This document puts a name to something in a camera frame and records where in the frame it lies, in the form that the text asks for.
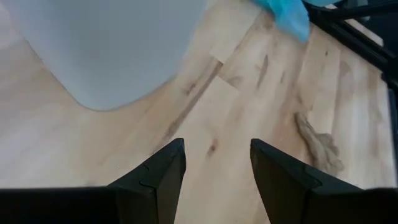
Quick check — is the white plastic trash bin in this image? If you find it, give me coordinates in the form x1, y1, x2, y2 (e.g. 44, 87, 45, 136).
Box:
0, 0, 209, 112

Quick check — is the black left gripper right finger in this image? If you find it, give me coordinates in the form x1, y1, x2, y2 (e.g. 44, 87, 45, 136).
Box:
250, 138, 398, 224

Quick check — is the translucent blue trash bag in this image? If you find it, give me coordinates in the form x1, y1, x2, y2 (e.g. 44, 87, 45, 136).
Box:
250, 0, 343, 43

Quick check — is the brown paper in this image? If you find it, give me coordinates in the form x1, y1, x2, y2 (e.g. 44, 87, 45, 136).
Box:
294, 111, 345, 175

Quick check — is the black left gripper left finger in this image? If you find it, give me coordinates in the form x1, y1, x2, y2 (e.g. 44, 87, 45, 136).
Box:
0, 138, 187, 224

